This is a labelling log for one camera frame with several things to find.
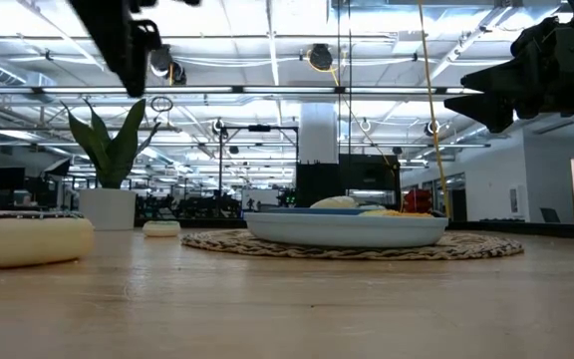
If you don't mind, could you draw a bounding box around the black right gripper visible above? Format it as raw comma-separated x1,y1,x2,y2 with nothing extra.
443,29,574,134

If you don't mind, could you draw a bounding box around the small orange frosted donut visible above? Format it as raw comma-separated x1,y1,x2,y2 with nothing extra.
381,209,435,218

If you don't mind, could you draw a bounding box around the large white sprinkle donut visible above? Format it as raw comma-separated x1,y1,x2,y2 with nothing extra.
310,195,359,210

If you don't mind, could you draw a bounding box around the large chocolate frosted donut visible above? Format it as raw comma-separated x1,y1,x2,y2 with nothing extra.
0,209,96,271

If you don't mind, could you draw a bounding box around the green leafy plant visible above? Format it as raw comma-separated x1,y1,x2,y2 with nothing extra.
61,98,162,190

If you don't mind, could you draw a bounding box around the black office chair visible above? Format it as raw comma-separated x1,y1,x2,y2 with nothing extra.
538,206,562,224

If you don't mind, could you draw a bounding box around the red equipment box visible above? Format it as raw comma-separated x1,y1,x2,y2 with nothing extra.
404,187,433,215

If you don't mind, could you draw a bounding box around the black cabinet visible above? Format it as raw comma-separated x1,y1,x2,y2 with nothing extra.
295,153,402,209

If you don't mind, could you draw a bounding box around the white plant pot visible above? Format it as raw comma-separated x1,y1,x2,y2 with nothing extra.
78,187,138,232

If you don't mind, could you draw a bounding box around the dark computer monitor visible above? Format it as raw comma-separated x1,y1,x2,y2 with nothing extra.
0,167,27,193

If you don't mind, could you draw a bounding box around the white board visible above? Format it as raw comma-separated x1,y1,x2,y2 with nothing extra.
240,188,279,211

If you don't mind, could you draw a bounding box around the light blue plate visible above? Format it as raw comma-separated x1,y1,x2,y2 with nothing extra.
243,212,450,249

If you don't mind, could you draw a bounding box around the round woven placemat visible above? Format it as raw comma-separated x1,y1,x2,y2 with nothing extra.
180,228,526,262

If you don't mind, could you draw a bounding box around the black ceiling cable reel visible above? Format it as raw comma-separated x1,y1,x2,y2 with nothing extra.
308,43,335,72
147,43,188,86

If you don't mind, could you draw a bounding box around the black cable loop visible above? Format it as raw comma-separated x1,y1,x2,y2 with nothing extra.
149,95,174,114

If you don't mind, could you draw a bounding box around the long yellow cable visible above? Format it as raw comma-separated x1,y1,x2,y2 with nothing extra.
416,0,453,219

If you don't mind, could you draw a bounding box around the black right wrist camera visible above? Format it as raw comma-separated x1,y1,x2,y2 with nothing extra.
509,16,560,59

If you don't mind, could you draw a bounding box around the black rig frame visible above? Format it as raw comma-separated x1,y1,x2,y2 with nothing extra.
216,124,300,210

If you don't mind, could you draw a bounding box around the hanging black cable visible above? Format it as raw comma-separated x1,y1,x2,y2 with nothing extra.
337,0,343,156
347,0,354,156

